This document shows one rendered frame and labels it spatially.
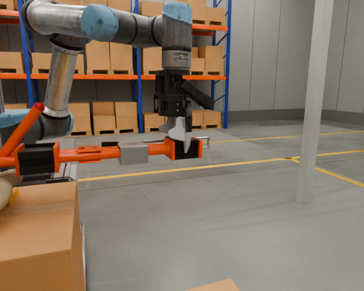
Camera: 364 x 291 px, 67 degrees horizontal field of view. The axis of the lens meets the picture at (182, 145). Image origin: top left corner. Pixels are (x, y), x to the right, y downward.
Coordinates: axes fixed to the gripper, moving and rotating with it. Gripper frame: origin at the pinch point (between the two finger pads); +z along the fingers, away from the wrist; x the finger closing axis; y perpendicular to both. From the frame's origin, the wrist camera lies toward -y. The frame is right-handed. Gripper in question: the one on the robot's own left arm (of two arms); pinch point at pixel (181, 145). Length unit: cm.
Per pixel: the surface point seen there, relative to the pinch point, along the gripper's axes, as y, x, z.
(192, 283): -42, -85, 121
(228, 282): -29, -19, 65
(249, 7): -540, -837, -278
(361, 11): -870, -670, -264
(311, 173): -216, -161, 80
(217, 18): -357, -709, -202
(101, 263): 17, -129, 122
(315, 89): -207, -163, -13
